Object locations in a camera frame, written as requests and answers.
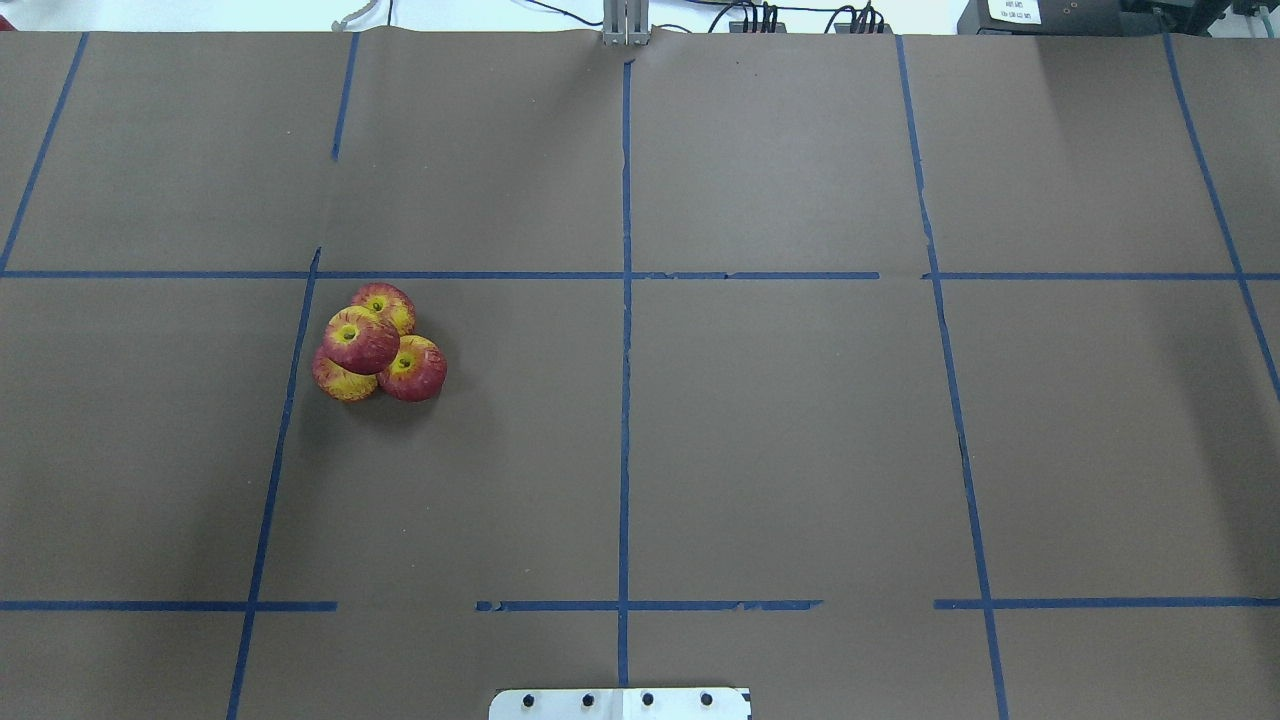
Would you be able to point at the red-yellow apple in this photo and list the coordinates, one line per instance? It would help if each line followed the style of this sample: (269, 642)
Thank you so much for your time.
(338, 383)
(389, 303)
(417, 372)
(360, 341)

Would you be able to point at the white mounting plate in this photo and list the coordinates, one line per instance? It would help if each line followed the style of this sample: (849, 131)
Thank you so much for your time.
(623, 703)

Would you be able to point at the aluminium frame post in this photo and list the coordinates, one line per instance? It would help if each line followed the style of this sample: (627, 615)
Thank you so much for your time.
(626, 23)

